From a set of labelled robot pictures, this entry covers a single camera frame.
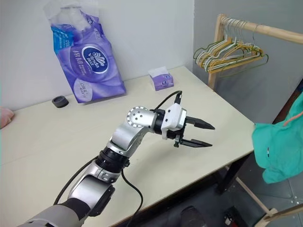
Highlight bunch of wire hangers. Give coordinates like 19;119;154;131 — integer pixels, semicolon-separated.
197;21;264;72

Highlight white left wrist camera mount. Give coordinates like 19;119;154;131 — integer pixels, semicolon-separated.
160;103;187;140

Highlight small purple tissue pack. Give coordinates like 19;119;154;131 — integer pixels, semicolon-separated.
148;67;175;91

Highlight green wire hanger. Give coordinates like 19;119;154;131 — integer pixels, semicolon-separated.
193;21;237;69
208;29;270;78

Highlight dark board with brown edge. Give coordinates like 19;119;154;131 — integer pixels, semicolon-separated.
272;78;303;125

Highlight black table leg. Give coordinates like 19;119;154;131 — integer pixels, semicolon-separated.
217;153;245;195

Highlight dark rounded shape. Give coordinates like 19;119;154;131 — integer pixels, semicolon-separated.
180;205;205;227

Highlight black and white floor object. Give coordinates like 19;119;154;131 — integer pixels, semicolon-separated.
223;205;246;226

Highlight teal green shorts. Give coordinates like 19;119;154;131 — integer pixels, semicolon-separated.
251;96;303;184

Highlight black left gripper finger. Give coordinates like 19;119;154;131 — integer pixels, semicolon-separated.
178;138;213;149
186;115;216;131

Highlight wooden clothes rack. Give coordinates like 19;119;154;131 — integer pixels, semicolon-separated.
207;13;303;227

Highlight white wire hanger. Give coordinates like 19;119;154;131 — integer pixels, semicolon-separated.
201;20;253;72

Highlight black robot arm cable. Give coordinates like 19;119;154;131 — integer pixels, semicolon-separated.
53;90;183;227

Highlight pink cloth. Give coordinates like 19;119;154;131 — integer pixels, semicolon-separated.
0;106;15;130

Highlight large purple tissue multipack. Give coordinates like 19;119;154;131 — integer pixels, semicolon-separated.
43;0;127;104

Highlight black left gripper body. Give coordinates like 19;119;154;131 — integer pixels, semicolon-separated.
165;116;190;148

